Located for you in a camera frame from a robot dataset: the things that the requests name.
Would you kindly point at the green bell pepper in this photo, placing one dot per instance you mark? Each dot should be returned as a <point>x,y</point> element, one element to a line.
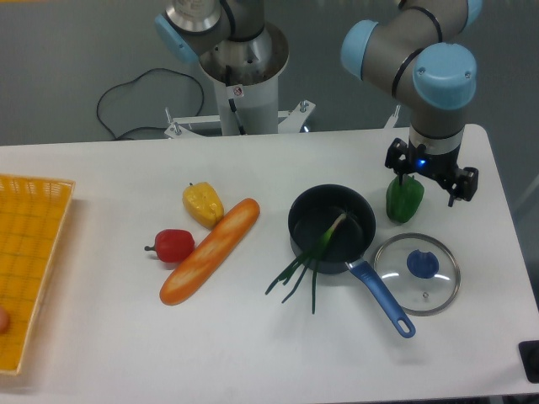
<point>403,198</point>

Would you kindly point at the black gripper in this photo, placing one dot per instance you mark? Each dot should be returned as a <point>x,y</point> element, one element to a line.
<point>461,183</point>

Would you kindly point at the black device at table edge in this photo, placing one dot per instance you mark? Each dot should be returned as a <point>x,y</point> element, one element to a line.
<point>529,354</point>

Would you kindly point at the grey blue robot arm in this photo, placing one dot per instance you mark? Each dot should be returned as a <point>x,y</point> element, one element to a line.
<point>413,58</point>

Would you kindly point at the dark pot blue handle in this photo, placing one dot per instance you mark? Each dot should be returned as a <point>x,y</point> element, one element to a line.
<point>310,216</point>

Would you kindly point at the green onion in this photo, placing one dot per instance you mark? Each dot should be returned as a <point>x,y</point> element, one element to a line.
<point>309,259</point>

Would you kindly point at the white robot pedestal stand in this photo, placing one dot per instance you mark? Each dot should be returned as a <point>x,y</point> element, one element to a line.
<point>245,76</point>

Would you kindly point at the yellow bell pepper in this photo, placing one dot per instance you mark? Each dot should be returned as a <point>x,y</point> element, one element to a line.
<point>203,204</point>

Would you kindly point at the orange baguette bread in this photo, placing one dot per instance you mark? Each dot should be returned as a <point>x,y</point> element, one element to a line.
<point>201,264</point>

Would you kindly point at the glass pot lid blue knob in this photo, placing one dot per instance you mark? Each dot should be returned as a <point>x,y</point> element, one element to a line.
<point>420,272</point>

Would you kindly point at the red bell pepper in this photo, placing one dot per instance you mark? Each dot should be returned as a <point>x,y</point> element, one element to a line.
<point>172,245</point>

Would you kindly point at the yellow woven basket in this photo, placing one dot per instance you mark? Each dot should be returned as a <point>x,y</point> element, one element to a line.
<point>33,211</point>

